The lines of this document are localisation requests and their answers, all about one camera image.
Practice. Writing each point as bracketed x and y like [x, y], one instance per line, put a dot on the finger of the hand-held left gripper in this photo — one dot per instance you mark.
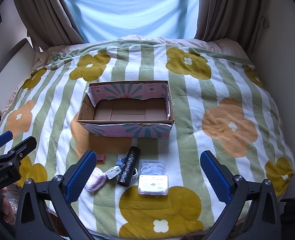
[25, 145]
[2, 138]

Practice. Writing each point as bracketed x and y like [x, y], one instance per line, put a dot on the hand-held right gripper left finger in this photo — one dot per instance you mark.
[80, 177]

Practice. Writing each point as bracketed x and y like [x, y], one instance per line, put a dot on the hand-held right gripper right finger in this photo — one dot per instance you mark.
[216, 177]

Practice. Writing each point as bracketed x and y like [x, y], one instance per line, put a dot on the pink fluffy cloth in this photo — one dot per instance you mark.
[96, 181]

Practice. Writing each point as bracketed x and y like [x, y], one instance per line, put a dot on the small dark brown box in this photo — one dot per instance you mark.
[101, 158]

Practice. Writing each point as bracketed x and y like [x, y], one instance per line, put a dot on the white floral tissue packet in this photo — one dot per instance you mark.
[111, 173]

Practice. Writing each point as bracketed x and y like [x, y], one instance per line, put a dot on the small blue box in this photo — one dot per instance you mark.
[119, 163]

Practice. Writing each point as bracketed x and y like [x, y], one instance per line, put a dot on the black trash bag roll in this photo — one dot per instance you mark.
[128, 166]

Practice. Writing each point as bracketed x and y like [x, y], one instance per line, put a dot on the white dark-spotted packet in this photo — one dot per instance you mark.
[135, 174]

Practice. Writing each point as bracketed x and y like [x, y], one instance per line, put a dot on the labelled clear plastic box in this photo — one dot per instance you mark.
[153, 183]

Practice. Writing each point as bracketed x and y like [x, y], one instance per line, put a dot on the clear floss pick case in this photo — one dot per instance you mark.
[152, 166]

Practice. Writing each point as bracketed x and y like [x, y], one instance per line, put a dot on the pink printed cardboard box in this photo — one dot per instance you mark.
[127, 115]

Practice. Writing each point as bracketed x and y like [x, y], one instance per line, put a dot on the person's left hand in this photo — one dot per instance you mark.
[8, 205]

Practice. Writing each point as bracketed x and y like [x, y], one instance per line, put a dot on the floral striped blanket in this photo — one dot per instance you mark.
[187, 130]

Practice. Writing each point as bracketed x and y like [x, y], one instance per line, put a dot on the brown curtain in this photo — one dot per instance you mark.
[225, 10]
[52, 12]

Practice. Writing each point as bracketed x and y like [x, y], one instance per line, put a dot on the light blue sheer curtain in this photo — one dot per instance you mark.
[137, 12]

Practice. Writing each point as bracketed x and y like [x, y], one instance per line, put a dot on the white bed frame panel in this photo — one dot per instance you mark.
[10, 75]

